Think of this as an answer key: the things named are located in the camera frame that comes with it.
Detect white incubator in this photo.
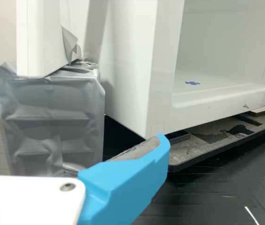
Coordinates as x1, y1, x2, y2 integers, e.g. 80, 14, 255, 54
99, 0, 265, 141

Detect black platform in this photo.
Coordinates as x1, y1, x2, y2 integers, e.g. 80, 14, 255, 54
0, 95, 265, 225

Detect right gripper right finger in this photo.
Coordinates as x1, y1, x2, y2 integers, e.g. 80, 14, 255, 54
75, 133, 171, 225

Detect black tray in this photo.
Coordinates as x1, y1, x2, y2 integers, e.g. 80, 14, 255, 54
165, 110, 265, 174

